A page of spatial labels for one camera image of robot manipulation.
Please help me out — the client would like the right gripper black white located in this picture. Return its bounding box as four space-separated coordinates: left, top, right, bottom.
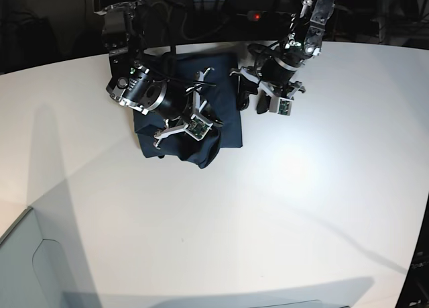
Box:
152 67 223 149

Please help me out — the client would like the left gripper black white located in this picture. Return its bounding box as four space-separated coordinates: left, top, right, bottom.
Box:
229 58 306 114

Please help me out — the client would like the dark blue T-shirt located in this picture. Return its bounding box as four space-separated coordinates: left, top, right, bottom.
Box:
133 53 243 168

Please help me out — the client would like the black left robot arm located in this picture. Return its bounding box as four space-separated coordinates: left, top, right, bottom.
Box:
230 0 336 116

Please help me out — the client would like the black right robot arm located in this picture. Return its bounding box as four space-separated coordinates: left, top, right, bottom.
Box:
101 0 223 148

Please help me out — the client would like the white power strip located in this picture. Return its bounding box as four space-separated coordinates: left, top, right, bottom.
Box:
247 9 302 23

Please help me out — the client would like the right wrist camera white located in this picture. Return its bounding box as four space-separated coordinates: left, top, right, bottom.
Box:
184 114 213 141

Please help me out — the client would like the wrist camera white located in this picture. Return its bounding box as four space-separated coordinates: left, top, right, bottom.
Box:
269 97 294 116
184 114 213 141

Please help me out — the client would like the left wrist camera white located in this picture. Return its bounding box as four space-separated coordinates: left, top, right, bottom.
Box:
269 97 294 116

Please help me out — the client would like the grey looped cable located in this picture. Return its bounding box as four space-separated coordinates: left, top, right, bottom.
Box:
147 0 232 42

